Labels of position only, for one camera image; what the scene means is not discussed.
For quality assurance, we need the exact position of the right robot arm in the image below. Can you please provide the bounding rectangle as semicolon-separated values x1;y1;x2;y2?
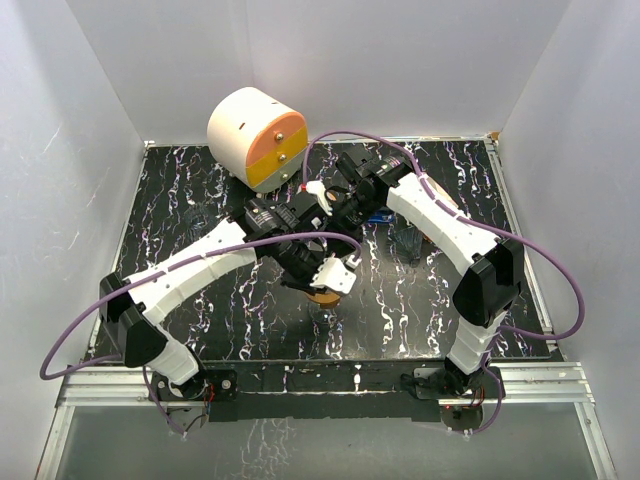
329;148;526;397

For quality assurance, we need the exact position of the coffee filter packet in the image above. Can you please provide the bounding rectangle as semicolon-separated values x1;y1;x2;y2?
422;182;459;246

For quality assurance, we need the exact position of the glass carafe with brown band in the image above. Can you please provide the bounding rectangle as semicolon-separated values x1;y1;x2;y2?
308;303;343;333

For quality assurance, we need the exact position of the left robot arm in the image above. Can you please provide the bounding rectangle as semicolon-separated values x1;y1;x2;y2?
99;192;331;399

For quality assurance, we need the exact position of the white round drawer cabinet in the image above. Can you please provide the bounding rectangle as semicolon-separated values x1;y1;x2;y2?
207;87;308;194

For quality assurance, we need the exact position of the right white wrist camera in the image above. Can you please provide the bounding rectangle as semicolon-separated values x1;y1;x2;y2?
301;180;333;216

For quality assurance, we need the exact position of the dark glass dripper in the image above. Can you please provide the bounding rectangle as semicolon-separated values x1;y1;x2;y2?
391;226;424;267

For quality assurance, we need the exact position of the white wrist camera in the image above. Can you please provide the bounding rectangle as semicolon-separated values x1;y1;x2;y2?
301;180;333;216
309;255;361;296

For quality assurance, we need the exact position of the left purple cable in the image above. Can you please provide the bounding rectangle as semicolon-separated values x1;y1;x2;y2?
39;233;364;382

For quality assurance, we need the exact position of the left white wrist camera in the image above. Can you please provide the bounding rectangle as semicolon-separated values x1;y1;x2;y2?
309;255;361;296

